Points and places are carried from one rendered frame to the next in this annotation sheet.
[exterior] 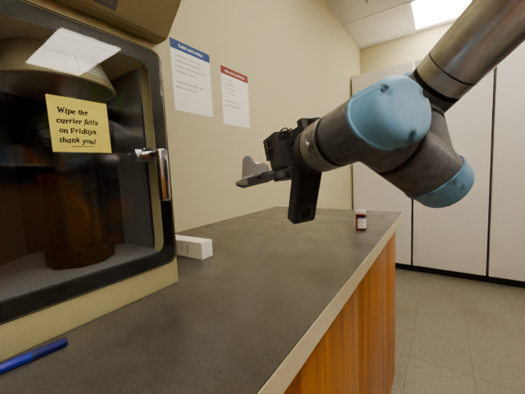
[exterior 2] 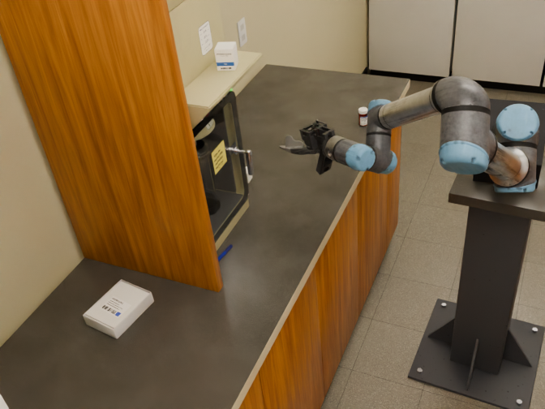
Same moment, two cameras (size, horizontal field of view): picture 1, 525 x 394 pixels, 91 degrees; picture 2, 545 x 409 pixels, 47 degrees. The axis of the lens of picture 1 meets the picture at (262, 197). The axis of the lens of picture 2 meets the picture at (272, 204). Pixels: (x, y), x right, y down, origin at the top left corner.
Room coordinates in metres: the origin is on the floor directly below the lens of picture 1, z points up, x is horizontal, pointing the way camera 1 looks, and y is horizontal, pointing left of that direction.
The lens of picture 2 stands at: (-1.17, 0.32, 2.23)
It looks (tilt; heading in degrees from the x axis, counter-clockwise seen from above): 37 degrees down; 353
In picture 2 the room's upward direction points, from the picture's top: 7 degrees counter-clockwise
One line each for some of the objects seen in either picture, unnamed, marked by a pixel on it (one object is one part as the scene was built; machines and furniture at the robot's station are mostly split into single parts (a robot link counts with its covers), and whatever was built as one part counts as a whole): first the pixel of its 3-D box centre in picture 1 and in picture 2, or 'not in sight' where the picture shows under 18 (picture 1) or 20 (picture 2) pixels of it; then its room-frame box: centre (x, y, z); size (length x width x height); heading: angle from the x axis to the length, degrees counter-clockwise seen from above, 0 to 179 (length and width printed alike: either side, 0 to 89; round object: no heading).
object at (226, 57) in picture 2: not in sight; (226, 56); (0.40, 0.19, 1.54); 0.05 x 0.05 x 0.06; 71
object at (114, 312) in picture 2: not in sight; (118, 307); (0.14, 0.62, 0.96); 0.16 x 0.12 x 0.04; 137
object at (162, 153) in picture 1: (157, 173); (244, 161); (0.45, 0.18, 1.17); 0.05 x 0.03 x 0.10; 55
